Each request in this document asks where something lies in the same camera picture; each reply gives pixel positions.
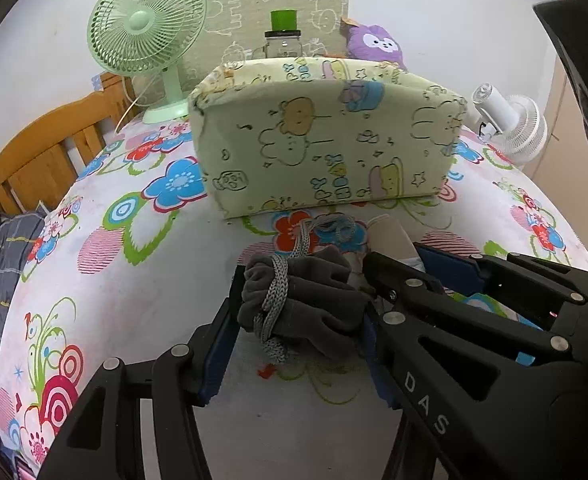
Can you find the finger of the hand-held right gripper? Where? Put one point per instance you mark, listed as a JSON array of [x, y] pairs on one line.
[[403, 300], [448, 267]]

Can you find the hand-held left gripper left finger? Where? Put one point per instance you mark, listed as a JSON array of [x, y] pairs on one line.
[[219, 350]]

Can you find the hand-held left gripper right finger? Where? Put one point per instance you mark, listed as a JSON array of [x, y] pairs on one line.
[[381, 360]]

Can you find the cartoon print fabric storage box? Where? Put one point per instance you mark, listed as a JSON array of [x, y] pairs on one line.
[[324, 160]]

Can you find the white desk fan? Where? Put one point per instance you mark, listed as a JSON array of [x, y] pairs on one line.
[[523, 130]]

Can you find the black curved panel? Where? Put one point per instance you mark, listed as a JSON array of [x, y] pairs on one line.
[[583, 75]]

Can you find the purple plush toy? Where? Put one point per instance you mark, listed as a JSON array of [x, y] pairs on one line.
[[378, 42]]

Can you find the wooden headboard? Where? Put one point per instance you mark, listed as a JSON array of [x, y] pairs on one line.
[[34, 155]]

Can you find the glass jar with green lid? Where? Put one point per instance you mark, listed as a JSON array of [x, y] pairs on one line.
[[283, 47]]

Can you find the beige printed board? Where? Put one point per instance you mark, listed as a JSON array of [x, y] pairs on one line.
[[234, 15]]

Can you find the green desk fan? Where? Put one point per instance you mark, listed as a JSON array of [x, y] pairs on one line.
[[139, 20]]

